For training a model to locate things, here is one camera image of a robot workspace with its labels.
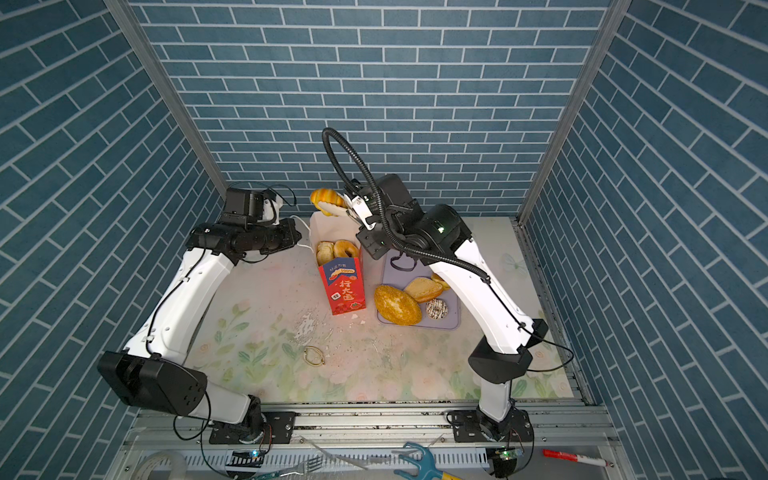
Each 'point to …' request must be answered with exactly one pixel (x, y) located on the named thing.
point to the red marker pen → (578, 458)
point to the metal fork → (312, 464)
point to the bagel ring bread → (343, 245)
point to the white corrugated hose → (177, 463)
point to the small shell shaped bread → (324, 252)
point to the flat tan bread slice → (423, 289)
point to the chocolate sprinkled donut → (436, 308)
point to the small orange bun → (437, 278)
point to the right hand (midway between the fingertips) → (367, 223)
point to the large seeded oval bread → (397, 305)
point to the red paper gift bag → (343, 281)
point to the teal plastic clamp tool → (426, 468)
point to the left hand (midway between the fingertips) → (304, 233)
